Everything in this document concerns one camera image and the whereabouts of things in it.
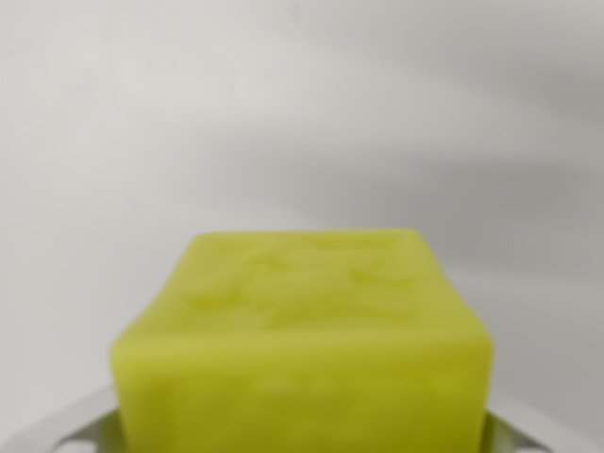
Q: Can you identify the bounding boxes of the gripper right finger with silver black pad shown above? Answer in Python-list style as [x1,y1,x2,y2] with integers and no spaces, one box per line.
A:
[481,400,567,453]

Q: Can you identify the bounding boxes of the gripper left finger with silver black pad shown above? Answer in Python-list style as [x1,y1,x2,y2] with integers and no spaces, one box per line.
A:
[27,382,129,453]

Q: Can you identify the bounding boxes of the yellow cube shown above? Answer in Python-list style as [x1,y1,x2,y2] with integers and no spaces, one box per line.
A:
[109,228,495,453]

